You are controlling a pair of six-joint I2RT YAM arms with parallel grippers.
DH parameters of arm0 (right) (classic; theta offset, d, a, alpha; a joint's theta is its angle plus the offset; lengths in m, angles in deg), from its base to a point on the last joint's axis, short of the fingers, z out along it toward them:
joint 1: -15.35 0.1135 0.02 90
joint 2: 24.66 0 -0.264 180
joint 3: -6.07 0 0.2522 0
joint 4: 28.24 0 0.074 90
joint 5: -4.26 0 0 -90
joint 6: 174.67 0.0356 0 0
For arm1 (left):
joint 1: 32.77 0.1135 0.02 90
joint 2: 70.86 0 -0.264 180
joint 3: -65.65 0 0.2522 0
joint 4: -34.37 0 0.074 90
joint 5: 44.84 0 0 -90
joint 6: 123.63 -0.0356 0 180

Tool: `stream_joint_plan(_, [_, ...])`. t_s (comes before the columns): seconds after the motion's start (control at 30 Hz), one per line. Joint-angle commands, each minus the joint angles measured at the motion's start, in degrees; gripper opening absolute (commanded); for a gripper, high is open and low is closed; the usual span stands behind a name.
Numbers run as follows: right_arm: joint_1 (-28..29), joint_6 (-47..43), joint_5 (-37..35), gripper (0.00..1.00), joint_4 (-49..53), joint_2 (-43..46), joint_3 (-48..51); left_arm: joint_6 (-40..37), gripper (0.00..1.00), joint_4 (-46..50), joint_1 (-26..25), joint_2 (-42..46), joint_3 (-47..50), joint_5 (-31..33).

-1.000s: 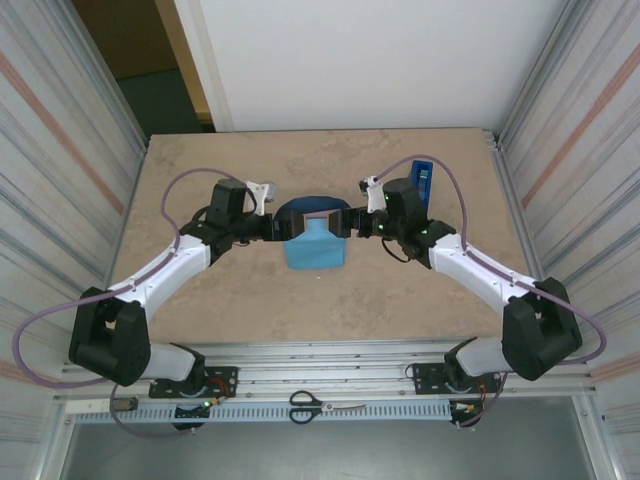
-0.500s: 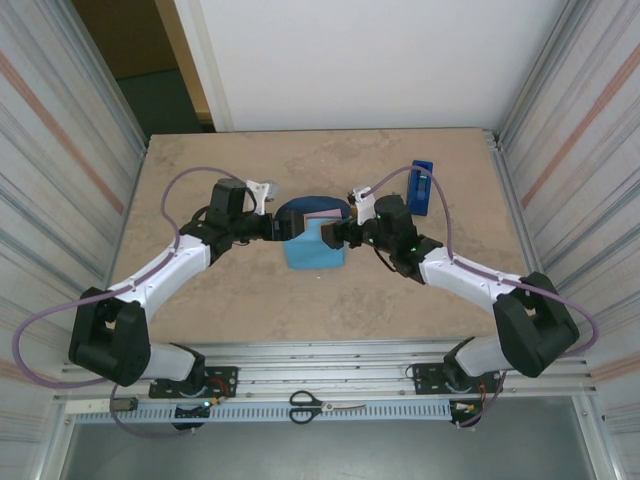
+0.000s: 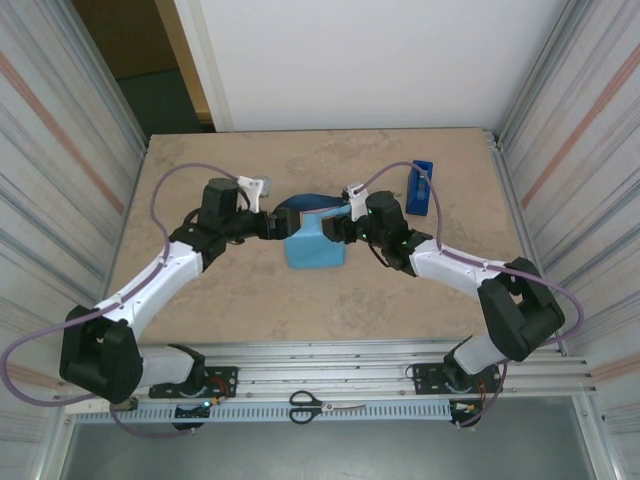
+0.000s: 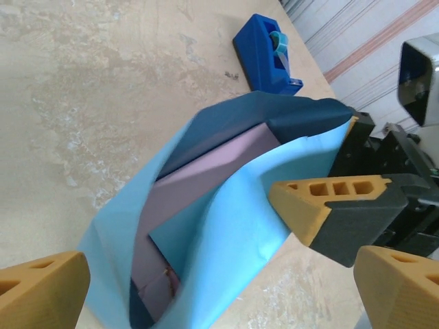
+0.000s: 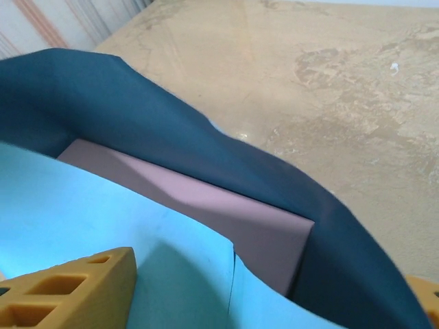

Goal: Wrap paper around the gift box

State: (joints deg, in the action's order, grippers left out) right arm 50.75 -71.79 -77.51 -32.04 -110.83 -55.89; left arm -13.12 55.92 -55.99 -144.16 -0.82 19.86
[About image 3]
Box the blue wrapping paper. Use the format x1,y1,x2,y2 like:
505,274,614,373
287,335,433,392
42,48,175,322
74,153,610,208
274,192,354,272

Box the blue tape dispenser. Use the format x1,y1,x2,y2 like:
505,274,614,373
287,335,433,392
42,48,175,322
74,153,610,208
404,159,435,217

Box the tan wooden door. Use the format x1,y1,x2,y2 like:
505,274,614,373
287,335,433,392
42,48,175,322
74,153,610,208
153,0,217,134

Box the small black electronics module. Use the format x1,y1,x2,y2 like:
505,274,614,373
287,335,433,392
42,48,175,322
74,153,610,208
171,398,222,432
448,398,485,431

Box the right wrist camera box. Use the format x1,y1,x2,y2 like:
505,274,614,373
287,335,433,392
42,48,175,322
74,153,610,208
340,182,370,222

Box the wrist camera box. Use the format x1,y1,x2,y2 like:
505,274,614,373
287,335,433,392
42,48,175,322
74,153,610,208
236,174,276,212
340,182,370,222

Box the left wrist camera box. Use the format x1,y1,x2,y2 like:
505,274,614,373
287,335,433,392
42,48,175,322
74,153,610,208
236,174,276,212

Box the aluminium rail frame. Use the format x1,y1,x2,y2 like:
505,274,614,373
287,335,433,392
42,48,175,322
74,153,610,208
59,338,601,401

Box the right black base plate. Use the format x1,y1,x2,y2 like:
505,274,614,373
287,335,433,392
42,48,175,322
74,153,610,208
412,362,503,397

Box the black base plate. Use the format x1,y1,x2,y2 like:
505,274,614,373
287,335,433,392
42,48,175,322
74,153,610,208
148,365,239,400
412,362,503,397

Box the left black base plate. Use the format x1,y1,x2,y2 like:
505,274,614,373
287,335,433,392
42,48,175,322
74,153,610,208
148,365,239,400

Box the black handled scissors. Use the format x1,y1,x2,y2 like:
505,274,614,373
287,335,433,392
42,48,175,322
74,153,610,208
288,390,367,425

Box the grey slotted cable duct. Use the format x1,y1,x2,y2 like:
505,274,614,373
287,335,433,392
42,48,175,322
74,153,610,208
107,401,454,424

